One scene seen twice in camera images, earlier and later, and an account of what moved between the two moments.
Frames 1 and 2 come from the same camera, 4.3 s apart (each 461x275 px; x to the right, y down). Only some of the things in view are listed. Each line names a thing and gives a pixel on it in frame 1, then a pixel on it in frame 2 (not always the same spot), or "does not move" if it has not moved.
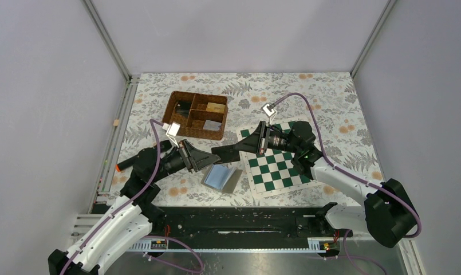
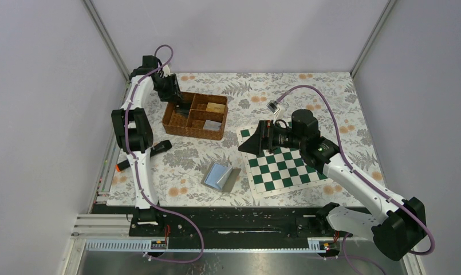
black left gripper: [200, 159] → [173, 91]
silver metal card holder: [222, 177] does not move
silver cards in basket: [211, 125] does not move
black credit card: [227, 153] → [184, 111]
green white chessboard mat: [273, 172] does not move
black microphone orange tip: [127, 164] does not move
